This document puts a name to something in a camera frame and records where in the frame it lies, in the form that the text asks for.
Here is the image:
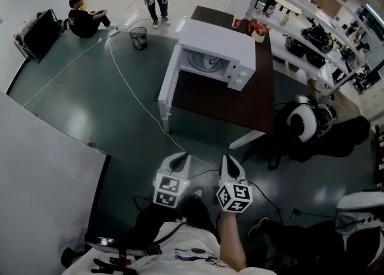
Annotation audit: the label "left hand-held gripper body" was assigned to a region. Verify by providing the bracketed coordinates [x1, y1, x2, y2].
[152, 172, 189, 209]

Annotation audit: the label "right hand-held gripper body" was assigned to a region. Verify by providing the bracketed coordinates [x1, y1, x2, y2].
[215, 179, 254, 214]

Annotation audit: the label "white ceramic mug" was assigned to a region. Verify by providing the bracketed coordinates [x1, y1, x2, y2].
[201, 53, 217, 69]

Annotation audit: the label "white microwave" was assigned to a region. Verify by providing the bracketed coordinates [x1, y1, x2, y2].
[157, 18, 256, 133]

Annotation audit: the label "person's right forearm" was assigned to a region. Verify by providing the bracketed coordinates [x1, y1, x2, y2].
[218, 212, 248, 270]

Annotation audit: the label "person's left forearm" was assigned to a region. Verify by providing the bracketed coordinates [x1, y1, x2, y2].
[131, 203, 184, 246]

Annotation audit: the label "person's legs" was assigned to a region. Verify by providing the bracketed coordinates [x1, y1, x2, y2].
[179, 187, 218, 234]

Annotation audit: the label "person's white shirt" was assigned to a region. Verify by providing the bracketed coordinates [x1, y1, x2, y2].
[62, 222, 277, 275]

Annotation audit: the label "dark wooden table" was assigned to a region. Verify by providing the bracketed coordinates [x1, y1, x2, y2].
[170, 5, 275, 150]

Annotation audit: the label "white and black backpack rig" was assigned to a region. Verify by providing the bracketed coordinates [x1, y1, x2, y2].
[284, 95, 338, 144]

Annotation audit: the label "white desk panel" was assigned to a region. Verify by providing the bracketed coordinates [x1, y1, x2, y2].
[0, 90, 111, 275]

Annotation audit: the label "black mesh waste bin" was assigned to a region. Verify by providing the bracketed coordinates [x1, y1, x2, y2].
[129, 26, 148, 51]

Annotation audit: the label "red flowers in white pot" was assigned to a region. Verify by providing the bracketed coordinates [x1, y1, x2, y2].
[247, 19, 271, 43]

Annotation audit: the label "round wooden table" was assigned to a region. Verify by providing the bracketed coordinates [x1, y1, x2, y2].
[275, 0, 304, 16]

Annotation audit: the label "white shelving rack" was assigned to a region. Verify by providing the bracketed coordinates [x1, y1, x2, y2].
[245, 0, 376, 100]

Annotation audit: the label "black panel cart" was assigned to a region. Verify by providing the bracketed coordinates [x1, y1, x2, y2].
[13, 8, 64, 64]

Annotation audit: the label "black floor cable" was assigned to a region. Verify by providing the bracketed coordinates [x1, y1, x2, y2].
[248, 181, 338, 220]

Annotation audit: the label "black waist strap device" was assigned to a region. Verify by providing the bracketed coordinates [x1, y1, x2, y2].
[83, 233, 163, 258]

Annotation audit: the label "white floor cable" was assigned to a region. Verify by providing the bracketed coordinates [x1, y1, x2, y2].
[107, 35, 222, 176]
[23, 34, 111, 108]

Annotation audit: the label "black headset gear with cables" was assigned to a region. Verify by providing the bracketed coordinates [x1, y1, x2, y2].
[301, 23, 335, 52]

